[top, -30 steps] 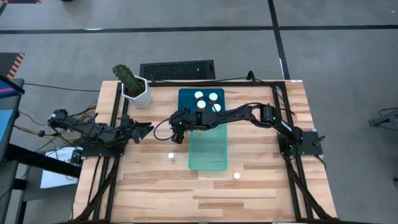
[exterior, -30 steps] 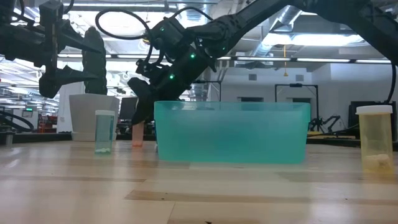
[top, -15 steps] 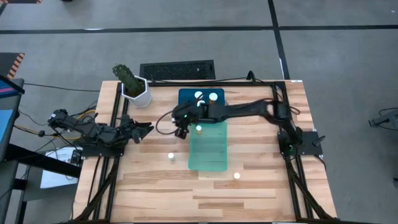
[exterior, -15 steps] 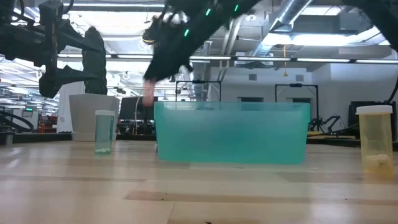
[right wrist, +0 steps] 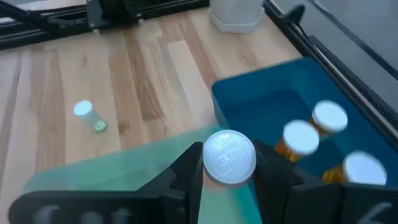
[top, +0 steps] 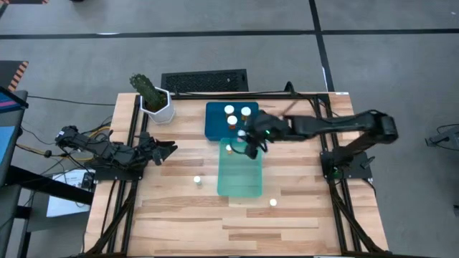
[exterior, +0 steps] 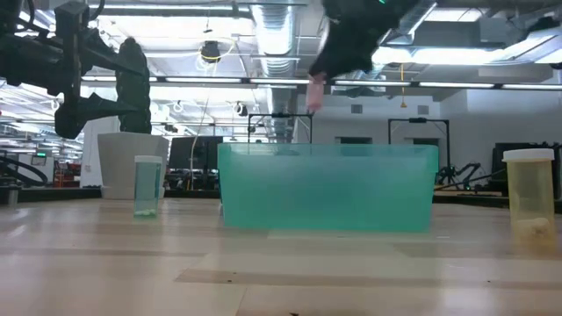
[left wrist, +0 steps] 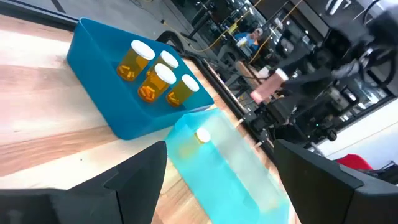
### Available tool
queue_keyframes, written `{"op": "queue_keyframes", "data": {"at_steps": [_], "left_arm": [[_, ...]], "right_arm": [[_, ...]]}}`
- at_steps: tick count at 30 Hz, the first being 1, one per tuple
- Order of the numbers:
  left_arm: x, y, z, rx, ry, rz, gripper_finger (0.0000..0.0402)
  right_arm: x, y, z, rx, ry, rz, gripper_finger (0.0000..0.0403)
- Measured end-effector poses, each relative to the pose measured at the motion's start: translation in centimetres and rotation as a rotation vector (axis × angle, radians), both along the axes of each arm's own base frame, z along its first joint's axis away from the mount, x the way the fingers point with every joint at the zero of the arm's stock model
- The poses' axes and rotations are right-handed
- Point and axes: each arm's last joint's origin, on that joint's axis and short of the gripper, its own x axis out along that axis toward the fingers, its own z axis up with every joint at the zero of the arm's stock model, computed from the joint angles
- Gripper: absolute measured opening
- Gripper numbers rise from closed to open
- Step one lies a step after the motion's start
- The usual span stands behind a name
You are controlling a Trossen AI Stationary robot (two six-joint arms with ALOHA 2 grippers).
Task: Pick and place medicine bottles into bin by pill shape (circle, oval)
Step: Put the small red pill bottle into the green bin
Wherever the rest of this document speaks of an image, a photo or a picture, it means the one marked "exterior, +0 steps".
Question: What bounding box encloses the pink pill bottle white cap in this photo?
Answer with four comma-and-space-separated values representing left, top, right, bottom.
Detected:
306, 73, 328, 114

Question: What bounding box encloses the black computer monitor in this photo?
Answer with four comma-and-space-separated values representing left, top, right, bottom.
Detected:
169, 135, 220, 172

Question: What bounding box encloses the yellow hanging cable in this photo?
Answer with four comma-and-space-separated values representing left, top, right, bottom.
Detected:
398, 63, 408, 109

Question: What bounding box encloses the yellow pill bottle white cap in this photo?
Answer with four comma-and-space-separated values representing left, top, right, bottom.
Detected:
502, 147, 557, 247

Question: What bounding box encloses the silver ceiling duct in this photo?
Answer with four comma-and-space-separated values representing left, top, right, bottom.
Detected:
250, 4, 304, 78

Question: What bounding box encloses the teal pill bottle white cap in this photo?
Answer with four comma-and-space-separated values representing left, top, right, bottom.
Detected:
133, 154, 163, 219

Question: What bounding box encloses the grey metal cylinder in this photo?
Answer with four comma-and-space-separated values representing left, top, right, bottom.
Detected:
6, 183, 21, 207

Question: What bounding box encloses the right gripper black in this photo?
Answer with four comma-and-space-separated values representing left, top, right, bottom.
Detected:
309, 0, 422, 81

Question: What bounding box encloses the white planter pot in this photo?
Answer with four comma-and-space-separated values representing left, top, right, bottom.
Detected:
97, 132, 170, 201

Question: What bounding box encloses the black curved hose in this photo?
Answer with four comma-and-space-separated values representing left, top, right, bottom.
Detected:
0, 155, 49, 185

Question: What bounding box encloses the dark cactus plant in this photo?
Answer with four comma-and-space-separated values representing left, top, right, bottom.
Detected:
116, 36, 153, 135

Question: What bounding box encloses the dark monitor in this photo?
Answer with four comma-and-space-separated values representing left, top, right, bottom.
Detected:
494, 141, 562, 198

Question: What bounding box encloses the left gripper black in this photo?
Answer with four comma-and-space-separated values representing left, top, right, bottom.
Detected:
0, 2, 147, 140

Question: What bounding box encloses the translucent teal plastic bin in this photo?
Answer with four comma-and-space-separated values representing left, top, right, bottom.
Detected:
217, 142, 440, 233

